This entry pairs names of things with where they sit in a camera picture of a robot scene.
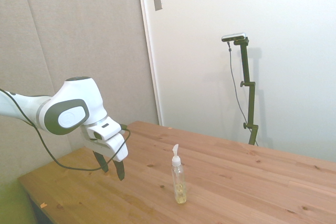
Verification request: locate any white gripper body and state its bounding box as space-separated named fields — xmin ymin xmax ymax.
xmin=80 ymin=126 xmax=129 ymax=162

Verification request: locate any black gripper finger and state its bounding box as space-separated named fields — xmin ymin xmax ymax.
xmin=92 ymin=151 xmax=110 ymax=173
xmin=113 ymin=159 xmax=126 ymax=182

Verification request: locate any clear sanitizer pump bottle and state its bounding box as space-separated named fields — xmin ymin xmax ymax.
xmin=171 ymin=144 xmax=187 ymax=205

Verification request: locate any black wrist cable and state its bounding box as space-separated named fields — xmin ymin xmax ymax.
xmin=0 ymin=88 xmax=131 ymax=171

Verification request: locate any white vertical wall trim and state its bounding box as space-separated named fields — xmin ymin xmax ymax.
xmin=135 ymin=0 xmax=164 ymax=126

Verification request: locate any black camera stand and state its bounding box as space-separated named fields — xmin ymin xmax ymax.
xmin=233 ymin=37 xmax=259 ymax=146

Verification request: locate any grey stereo camera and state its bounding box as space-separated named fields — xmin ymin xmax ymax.
xmin=221 ymin=32 xmax=247 ymax=42

